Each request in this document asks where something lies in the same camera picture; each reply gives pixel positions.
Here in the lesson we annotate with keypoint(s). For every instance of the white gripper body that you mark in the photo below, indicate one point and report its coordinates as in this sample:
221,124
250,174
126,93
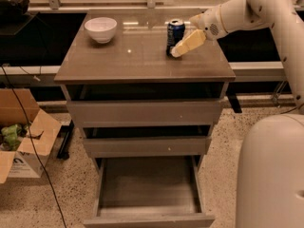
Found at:
211,23

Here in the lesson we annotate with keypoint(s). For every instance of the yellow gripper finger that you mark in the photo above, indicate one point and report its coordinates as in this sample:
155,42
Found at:
190,41
197,21

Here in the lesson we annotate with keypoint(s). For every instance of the blue pepsi can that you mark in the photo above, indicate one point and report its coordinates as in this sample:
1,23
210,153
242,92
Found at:
175,32

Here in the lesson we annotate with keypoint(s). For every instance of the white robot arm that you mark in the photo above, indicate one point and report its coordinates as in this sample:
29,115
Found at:
270,170

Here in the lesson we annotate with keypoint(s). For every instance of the grey top drawer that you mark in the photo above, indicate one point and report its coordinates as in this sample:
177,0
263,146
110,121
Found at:
131,114

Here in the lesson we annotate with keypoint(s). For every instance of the grey drawer cabinet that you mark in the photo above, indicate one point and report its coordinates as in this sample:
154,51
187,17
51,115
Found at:
134,67

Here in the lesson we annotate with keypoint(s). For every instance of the grey middle drawer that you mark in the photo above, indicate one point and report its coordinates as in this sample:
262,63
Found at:
146,147

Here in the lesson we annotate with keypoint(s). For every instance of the grey open bottom drawer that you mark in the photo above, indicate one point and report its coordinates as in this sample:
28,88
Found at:
149,192

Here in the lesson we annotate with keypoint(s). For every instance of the white ceramic bowl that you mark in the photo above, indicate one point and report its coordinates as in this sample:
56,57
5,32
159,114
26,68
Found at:
101,29

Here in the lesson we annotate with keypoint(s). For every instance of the black table leg left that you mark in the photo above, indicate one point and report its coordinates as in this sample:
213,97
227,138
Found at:
66,133

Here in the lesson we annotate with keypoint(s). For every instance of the black object on shelf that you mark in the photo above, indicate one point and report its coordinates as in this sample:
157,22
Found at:
13,7

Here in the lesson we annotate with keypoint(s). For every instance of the green bag in box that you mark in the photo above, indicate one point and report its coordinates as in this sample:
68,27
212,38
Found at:
11,136

